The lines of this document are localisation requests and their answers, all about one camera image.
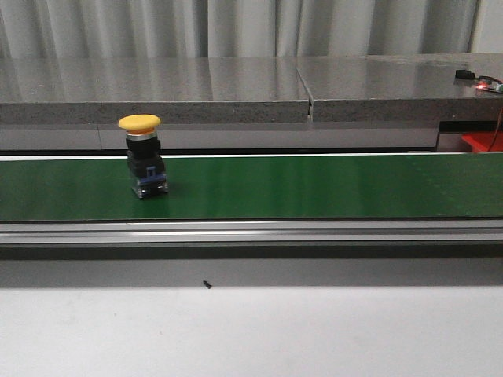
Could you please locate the yellow push button switch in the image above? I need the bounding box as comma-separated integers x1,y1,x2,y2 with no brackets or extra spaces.
118,114,168,199

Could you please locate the grey stone counter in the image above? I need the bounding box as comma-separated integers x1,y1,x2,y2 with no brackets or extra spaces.
1,53,502,154

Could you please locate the green conveyor belt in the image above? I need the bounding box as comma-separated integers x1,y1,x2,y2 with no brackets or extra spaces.
1,153,502,247

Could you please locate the red plastic tray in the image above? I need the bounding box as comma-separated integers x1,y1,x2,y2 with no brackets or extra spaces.
461,131,503,153

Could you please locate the small green circuit board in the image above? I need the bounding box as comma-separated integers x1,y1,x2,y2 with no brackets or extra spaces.
455,69,502,93

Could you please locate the white curtain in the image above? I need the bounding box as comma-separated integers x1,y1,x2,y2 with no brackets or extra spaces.
1,1,502,59

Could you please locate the red black wire pair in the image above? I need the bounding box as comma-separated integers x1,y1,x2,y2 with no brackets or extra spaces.
486,74,503,152

